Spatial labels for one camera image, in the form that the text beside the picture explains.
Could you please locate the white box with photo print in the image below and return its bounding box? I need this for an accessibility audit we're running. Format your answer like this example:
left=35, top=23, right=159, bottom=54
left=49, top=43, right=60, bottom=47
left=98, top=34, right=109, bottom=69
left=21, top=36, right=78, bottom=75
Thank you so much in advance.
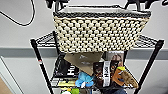
left=104, top=51, right=125, bottom=66

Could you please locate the blue plush toy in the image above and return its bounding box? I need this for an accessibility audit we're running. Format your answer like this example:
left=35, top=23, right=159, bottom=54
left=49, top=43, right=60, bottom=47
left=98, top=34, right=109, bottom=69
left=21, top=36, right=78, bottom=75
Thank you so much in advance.
left=74, top=71, right=95, bottom=90

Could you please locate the black box with white print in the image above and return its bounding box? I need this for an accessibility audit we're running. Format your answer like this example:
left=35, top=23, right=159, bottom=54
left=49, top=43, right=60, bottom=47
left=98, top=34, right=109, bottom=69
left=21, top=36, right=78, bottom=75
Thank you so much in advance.
left=52, top=54, right=81, bottom=81

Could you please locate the black wire shelf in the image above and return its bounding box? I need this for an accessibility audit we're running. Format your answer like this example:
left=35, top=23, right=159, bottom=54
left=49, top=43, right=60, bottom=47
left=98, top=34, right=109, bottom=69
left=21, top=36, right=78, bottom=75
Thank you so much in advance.
left=30, top=30, right=165, bottom=94

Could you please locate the brown paper bag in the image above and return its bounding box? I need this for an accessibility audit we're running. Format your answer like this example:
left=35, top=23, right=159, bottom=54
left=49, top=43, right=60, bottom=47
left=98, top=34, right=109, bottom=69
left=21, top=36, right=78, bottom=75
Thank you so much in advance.
left=63, top=51, right=104, bottom=77

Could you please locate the thin black cable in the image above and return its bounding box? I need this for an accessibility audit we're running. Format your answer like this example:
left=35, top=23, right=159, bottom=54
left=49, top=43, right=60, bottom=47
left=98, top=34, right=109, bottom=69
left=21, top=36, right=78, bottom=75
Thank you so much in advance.
left=0, top=0, right=36, bottom=27

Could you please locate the black box with white stripe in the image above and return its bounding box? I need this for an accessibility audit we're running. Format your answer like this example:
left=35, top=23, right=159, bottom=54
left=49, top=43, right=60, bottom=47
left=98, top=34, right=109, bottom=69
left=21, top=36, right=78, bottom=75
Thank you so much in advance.
left=92, top=60, right=116, bottom=90

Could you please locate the yellow green toy bowl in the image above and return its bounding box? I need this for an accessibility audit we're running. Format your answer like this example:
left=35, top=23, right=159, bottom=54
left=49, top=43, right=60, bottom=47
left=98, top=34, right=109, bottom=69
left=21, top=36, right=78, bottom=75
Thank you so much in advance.
left=57, top=79, right=81, bottom=94

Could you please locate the pale basket with dark spots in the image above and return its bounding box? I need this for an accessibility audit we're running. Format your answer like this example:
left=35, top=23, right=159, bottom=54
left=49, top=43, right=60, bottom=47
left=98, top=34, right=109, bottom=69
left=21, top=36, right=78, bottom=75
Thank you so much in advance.
left=52, top=4, right=153, bottom=55

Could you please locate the blue cap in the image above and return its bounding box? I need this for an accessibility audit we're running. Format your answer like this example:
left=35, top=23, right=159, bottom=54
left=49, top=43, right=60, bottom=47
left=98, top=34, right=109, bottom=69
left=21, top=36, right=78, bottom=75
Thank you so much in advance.
left=111, top=87, right=128, bottom=94

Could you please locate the orange plush toy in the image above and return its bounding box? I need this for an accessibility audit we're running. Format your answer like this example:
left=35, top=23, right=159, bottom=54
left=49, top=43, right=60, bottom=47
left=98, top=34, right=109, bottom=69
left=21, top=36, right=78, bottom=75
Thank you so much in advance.
left=111, top=66, right=140, bottom=90

